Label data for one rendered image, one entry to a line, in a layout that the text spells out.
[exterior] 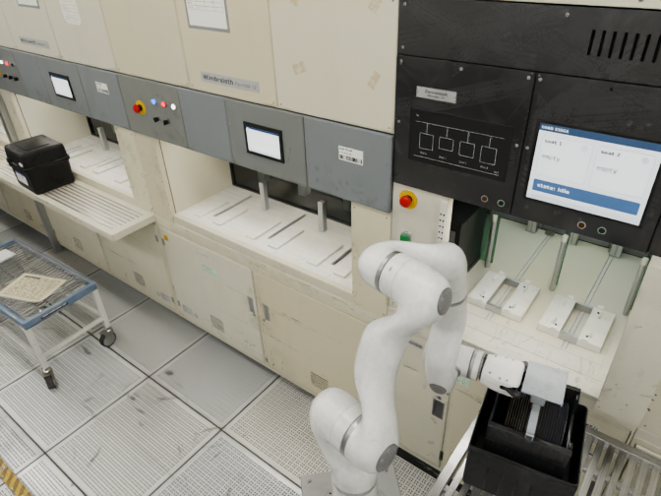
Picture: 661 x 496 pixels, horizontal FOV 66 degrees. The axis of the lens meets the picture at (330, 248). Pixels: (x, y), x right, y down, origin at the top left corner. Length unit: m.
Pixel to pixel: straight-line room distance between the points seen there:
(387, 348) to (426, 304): 0.15
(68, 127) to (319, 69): 2.67
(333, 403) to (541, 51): 0.97
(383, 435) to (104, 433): 1.98
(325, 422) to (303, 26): 1.19
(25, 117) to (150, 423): 2.20
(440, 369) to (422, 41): 0.88
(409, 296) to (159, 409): 2.09
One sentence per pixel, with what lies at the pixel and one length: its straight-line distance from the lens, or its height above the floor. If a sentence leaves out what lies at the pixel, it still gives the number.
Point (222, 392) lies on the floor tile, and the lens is 2.91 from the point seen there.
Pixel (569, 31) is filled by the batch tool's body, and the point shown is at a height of 1.90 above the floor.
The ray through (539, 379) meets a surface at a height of 1.11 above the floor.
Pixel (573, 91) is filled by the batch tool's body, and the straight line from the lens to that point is 1.39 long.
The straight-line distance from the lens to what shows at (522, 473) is 1.53.
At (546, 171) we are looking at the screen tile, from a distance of 1.46.
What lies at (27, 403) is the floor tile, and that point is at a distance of 3.28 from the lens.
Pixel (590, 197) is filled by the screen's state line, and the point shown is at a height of 1.51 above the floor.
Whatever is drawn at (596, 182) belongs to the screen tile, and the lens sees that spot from 1.44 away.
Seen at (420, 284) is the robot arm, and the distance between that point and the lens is 1.02.
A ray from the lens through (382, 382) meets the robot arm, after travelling 1.14.
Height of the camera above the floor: 2.14
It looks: 33 degrees down
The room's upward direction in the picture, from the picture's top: 2 degrees counter-clockwise
